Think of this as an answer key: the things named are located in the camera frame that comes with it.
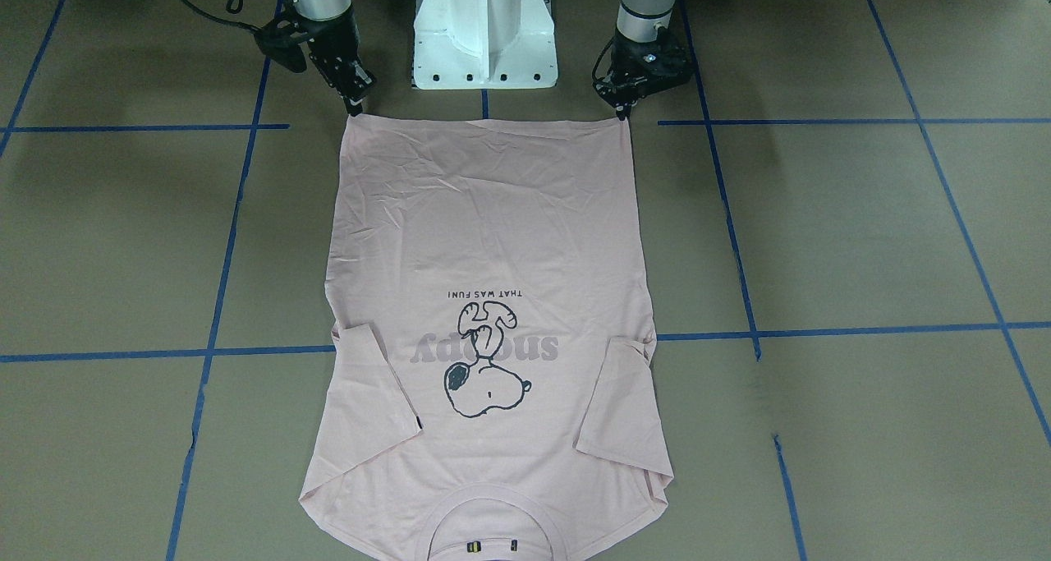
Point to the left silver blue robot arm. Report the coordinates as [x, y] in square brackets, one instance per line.
[641, 20]

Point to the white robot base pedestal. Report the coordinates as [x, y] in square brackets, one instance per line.
[484, 44]

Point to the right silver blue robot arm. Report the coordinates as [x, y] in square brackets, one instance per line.
[318, 10]

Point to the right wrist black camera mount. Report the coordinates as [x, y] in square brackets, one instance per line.
[280, 41]

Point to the pink Snoopy t-shirt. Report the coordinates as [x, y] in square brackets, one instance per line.
[492, 394]

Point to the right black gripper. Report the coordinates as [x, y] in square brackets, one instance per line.
[331, 46]

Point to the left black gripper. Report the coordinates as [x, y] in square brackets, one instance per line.
[617, 91]

